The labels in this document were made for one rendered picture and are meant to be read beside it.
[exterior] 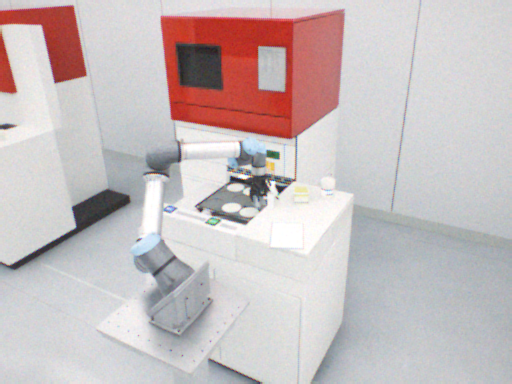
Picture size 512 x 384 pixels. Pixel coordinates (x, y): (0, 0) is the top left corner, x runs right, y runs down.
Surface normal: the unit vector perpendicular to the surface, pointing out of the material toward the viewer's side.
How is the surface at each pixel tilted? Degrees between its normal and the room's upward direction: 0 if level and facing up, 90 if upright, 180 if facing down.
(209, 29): 90
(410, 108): 90
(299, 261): 90
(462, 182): 90
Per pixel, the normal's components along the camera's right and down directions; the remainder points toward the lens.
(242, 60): -0.49, 0.39
